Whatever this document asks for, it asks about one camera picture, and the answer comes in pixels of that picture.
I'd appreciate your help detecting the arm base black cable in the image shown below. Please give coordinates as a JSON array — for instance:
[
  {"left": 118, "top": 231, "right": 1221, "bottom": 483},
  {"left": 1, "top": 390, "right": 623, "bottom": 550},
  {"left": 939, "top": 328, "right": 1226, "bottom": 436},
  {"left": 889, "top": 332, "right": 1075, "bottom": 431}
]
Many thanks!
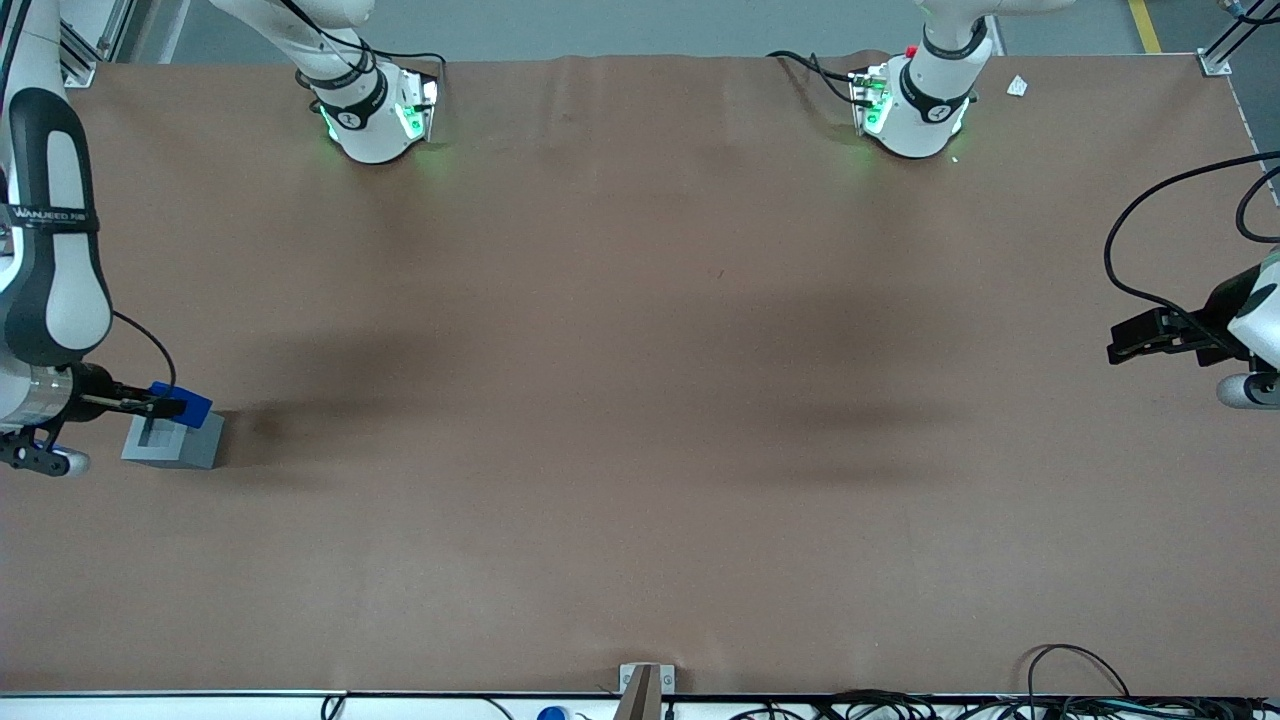
[
  {"left": 767, "top": 49, "right": 864, "bottom": 107},
  {"left": 280, "top": 0, "right": 448, "bottom": 103}
]

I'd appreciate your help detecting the paper table cover sheet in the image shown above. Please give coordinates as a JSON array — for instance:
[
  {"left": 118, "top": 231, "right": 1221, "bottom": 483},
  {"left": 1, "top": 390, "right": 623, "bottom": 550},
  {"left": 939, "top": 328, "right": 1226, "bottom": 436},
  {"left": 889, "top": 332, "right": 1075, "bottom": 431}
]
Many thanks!
[{"left": 0, "top": 52, "right": 1280, "bottom": 698}]

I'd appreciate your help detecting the left arm base black cable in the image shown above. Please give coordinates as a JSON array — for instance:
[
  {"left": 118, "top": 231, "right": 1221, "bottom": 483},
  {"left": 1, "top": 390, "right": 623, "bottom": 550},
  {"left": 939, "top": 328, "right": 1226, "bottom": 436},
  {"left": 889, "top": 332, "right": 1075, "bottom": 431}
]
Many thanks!
[{"left": 767, "top": 49, "right": 864, "bottom": 107}]

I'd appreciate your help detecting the right arm base black cable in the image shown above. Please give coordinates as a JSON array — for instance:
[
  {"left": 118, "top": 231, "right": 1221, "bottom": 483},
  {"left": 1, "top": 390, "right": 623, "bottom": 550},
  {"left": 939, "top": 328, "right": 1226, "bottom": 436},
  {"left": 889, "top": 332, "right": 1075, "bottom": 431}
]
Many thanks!
[{"left": 280, "top": 0, "right": 448, "bottom": 103}]

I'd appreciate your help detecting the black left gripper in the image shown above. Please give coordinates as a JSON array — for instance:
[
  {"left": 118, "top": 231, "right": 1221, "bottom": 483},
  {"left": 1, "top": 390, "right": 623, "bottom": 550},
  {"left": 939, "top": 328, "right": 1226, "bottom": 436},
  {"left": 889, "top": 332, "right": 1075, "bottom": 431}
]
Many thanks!
[{"left": 1106, "top": 262, "right": 1263, "bottom": 367}]

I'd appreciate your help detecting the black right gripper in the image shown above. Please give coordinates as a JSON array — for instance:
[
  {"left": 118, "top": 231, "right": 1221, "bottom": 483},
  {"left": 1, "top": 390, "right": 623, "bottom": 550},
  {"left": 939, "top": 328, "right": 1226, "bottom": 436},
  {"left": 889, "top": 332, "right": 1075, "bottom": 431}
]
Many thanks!
[{"left": 70, "top": 364, "right": 188, "bottom": 424}]

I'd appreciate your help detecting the left wrist long black cable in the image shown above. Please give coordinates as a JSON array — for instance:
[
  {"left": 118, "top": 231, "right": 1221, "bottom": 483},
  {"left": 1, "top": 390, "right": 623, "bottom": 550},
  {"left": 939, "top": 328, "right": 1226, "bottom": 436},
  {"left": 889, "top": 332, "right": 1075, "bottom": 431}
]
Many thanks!
[{"left": 1103, "top": 150, "right": 1280, "bottom": 333}]

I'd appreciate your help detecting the tangled black cable bundle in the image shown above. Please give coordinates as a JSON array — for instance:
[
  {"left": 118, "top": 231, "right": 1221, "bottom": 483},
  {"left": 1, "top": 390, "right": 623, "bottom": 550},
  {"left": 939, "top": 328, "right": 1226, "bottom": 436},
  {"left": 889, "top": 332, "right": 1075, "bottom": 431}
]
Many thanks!
[{"left": 735, "top": 687, "right": 1280, "bottom": 720}]

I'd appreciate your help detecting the left wrist grey camera box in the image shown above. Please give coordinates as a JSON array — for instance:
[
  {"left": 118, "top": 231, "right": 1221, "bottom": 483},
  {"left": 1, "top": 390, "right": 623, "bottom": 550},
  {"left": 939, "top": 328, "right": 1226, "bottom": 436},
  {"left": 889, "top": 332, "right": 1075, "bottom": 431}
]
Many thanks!
[{"left": 1216, "top": 372, "right": 1280, "bottom": 411}]

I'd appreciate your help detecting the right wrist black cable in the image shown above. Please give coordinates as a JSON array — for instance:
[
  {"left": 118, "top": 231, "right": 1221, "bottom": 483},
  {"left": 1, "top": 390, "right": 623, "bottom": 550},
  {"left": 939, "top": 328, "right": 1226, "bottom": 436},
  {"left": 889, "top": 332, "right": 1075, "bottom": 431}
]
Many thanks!
[{"left": 108, "top": 308, "right": 178, "bottom": 393}]

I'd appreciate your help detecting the metal bracket with post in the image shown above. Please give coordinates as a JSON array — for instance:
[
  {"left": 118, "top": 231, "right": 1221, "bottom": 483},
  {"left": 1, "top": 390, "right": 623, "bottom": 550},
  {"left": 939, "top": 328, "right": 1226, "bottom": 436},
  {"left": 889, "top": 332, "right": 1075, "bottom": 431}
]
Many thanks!
[{"left": 614, "top": 662, "right": 677, "bottom": 720}]

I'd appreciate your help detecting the aluminium frame extrusion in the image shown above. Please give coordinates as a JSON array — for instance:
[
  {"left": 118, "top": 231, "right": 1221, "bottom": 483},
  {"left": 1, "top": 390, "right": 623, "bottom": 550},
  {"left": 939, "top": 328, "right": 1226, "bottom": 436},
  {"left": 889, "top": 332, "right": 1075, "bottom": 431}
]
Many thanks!
[
  {"left": 58, "top": 0, "right": 133, "bottom": 89},
  {"left": 1197, "top": 0, "right": 1280, "bottom": 77}
]

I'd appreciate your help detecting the blue plastic block part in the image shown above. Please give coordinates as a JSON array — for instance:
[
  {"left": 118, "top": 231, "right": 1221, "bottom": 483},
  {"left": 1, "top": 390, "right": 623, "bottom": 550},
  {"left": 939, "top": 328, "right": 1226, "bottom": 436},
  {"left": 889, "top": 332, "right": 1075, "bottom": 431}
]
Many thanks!
[{"left": 147, "top": 381, "right": 214, "bottom": 430}]

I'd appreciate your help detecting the gray square socket base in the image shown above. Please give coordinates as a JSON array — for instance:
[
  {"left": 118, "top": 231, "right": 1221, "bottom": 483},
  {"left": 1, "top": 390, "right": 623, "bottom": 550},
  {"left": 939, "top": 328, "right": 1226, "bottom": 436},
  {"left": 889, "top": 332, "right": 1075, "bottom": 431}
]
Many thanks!
[{"left": 121, "top": 406, "right": 226, "bottom": 470}]

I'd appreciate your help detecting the left wrist short black cable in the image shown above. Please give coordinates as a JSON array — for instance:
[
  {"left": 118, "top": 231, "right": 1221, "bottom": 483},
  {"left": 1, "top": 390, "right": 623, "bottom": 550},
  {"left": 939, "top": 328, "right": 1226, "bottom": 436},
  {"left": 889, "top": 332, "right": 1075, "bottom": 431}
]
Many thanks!
[{"left": 1235, "top": 165, "right": 1280, "bottom": 245}]

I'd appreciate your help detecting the looped black cable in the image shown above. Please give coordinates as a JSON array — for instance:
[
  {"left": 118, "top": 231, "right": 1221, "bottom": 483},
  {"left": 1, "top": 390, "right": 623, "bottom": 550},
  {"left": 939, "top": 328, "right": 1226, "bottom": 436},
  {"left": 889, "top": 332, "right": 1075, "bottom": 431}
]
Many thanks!
[{"left": 1027, "top": 643, "right": 1132, "bottom": 701}]

